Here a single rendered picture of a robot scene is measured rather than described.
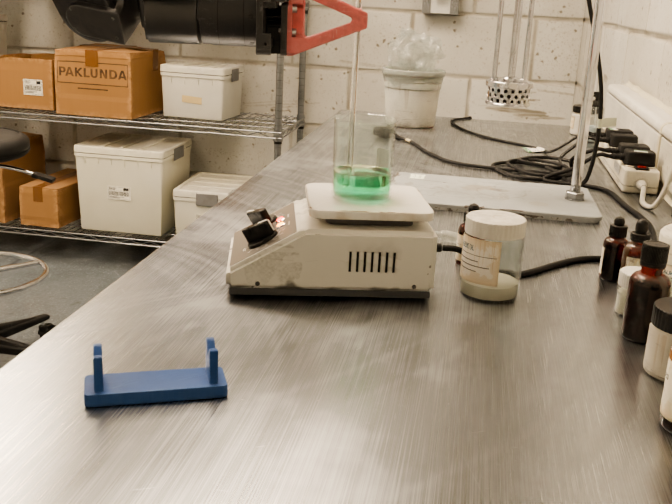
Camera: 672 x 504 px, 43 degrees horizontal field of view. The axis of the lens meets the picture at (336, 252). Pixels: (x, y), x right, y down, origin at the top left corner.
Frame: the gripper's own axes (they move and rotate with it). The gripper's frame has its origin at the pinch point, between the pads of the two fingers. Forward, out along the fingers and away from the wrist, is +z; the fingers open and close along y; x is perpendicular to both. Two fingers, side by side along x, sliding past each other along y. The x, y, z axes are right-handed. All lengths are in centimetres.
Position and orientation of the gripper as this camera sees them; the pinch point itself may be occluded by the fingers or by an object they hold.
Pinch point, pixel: (358, 20)
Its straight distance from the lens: 83.2
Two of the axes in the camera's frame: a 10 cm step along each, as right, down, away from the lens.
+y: 0.0, -2.9, 9.6
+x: -0.4, 9.5, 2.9
